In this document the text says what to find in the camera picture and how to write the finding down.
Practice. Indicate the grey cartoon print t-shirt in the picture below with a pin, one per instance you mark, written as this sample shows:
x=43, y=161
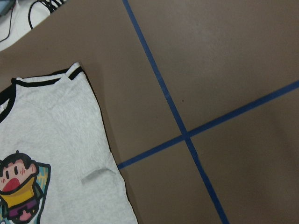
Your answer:
x=56, y=166

